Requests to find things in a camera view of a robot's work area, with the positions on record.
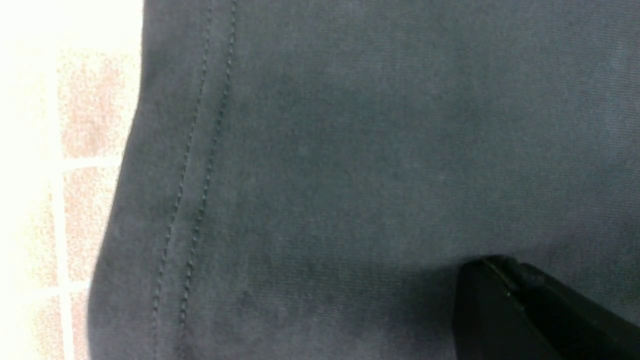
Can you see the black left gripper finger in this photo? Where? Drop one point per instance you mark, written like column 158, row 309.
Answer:
column 508, row 310

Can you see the dark gray long-sleeve shirt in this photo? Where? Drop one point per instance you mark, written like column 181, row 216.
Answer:
column 304, row 178

